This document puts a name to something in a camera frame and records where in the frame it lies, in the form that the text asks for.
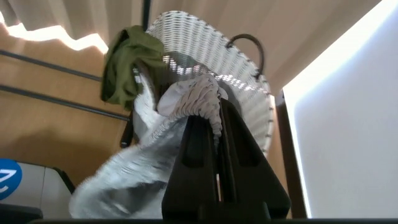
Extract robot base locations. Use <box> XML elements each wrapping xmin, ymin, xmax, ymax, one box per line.
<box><xmin>0</xmin><ymin>157</ymin><xmax>75</xmax><ymax>224</ymax></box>

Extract black clothes rack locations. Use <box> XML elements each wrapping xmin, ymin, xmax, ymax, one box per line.
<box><xmin>0</xmin><ymin>0</ymin><xmax>152</xmax><ymax>149</ymax></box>

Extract green garment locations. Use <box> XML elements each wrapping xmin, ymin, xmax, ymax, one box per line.
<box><xmin>101</xmin><ymin>25</ymin><xmax>167</xmax><ymax>111</ymax></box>

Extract white laundry basket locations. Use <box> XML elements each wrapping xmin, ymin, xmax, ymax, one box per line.
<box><xmin>133</xmin><ymin>11</ymin><xmax>276</xmax><ymax>158</ymax></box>

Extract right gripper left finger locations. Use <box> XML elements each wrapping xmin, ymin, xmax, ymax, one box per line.
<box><xmin>161</xmin><ymin>115</ymin><xmax>220</xmax><ymax>219</ymax></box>

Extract pale grey shorts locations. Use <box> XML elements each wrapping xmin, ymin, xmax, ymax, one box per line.
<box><xmin>68</xmin><ymin>73</ymin><xmax>229</xmax><ymax>219</ymax></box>

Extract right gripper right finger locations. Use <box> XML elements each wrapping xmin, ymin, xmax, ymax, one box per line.
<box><xmin>217</xmin><ymin>98</ymin><xmax>292</xmax><ymax>219</ymax></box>

